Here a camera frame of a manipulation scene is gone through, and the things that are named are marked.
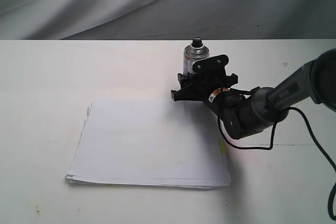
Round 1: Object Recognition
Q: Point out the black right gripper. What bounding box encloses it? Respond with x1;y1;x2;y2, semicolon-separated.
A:
171;55;238;108

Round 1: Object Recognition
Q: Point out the silver spray paint can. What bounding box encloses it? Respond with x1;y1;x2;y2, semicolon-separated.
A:
183;37;209;76

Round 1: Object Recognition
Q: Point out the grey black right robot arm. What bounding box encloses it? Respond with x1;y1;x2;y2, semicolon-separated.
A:
171;49;335;140

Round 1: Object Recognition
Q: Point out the white paper stack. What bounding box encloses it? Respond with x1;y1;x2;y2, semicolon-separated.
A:
67;99;231;189

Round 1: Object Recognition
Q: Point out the grey backdrop cloth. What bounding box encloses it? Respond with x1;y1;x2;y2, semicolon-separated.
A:
1;0;335;40

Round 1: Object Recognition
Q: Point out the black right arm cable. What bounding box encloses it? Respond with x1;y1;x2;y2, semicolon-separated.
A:
218;87;336;209

